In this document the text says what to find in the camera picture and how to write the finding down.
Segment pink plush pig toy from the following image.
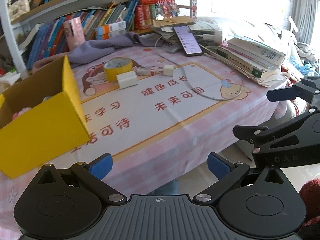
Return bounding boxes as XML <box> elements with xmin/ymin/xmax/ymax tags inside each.
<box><xmin>12</xmin><ymin>107</ymin><xmax>32</xmax><ymax>120</ymax></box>

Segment red dictionary books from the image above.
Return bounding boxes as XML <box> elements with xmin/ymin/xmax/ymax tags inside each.
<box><xmin>135</xmin><ymin>0</ymin><xmax>175</xmax><ymax>30</ymax></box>

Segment yellow tape roll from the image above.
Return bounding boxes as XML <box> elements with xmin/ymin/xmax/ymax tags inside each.
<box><xmin>103</xmin><ymin>57</ymin><xmax>133</xmax><ymax>82</ymax></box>

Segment small white plug adapter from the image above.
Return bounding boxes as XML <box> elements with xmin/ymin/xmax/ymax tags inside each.
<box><xmin>161</xmin><ymin>64</ymin><xmax>175</xmax><ymax>76</ymax></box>

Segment yellow cardboard box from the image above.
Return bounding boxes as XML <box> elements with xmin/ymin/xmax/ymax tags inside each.
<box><xmin>1</xmin><ymin>56</ymin><xmax>90</xmax><ymax>179</ymax></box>

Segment white charging cable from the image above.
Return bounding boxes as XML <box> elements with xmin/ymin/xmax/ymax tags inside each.
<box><xmin>154</xmin><ymin>35</ymin><xmax>245</xmax><ymax>102</ymax></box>

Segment white quilted handbag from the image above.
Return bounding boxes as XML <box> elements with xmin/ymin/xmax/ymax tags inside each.
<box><xmin>8</xmin><ymin>0</ymin><xmax>30</xmax><ymax>22</ymax></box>

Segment black smartphone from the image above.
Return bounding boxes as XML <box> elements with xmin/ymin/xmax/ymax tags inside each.
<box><xmin>173</xmin><ymin>25</ymin><xmax>203</xmax><ymax>57</ymax></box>

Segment orange white medicine boxes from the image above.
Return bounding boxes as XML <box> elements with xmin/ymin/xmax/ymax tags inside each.
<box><xmin>95</xmin><ymin>21</ymin><xmax>126</xmax><ymax>40</ymax></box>

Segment purple pink cloth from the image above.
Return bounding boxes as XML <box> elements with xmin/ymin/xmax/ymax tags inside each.
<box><xmin>32</xmin><ymin>32</ymin><xmax>162</xmax><ymax>73</ymax></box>

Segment white square charger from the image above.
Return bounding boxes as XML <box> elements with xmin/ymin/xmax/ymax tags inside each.
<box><xmin>117</xmin><ymin>71</ymin><xmax>138</xmax><ymax>89</ymax></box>

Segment pink cartoon table mat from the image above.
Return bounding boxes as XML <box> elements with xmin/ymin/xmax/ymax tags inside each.
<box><xmin>1</xmin><ymin>45</ymin><xmax>287</xmax><ymax>239</ymax></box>

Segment white red small box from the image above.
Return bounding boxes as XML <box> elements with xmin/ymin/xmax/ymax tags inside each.
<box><xmin>136</xmin><ymin>66</ymin><xmax>160</xmax><ymax>76</ymax></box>

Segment white bookshelf with books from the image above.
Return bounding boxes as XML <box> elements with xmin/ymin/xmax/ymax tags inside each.
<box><xmin>0</xmin><ymin>0</ymin><xmax>198</xmax><ymax>81</ymax></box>

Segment stack of books and papers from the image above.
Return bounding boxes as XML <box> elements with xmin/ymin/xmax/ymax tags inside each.
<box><xmin>151</xmin><ymin>16</ymin><xmax>286</xmax><ymax>87</ymax></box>

